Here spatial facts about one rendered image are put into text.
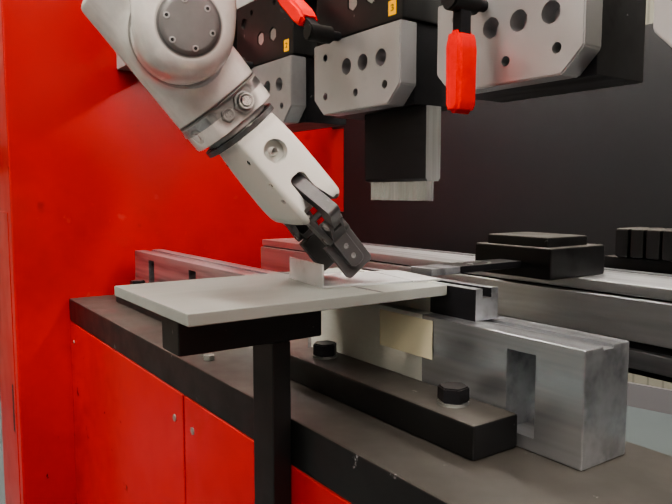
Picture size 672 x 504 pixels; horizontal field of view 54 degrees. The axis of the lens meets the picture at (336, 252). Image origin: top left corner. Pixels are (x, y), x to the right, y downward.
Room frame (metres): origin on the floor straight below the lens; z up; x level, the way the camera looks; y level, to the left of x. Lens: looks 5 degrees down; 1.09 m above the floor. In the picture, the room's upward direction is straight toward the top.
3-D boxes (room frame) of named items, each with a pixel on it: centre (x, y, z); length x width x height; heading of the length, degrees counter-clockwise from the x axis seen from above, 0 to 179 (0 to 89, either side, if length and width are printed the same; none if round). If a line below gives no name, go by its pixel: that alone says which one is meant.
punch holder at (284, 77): (0.89, 0.06, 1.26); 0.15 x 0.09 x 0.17; 35
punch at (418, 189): (0.71, -0.07, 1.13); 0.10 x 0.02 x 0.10; 35
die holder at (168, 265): (1.16, 0.25, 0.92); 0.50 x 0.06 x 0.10; 35
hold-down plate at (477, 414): (0.64, -0.04, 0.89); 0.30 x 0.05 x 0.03; 35
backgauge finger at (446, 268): (0.80, -0.20, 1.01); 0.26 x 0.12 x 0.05; 125
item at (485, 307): (0.69, -0.08, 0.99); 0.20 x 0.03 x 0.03; 35
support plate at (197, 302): (0.62, 0.05, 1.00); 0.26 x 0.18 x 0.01; 125
